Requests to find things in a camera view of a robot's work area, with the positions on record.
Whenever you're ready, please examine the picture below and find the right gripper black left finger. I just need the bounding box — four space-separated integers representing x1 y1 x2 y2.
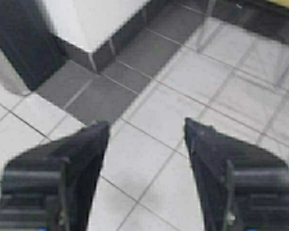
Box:
0 121 110 231

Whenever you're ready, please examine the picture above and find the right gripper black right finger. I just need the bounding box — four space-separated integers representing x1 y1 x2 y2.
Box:
184 118 289 231

